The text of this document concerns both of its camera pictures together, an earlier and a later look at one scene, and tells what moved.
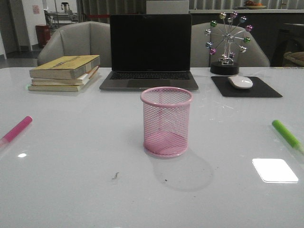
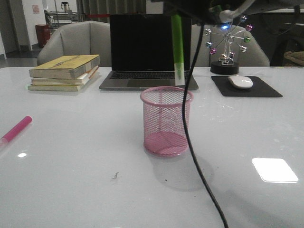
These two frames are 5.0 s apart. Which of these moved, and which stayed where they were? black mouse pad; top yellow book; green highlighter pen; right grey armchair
Moved: green highlighter pen
Stayed: black mouse pad; right grey armchair; top yellow book
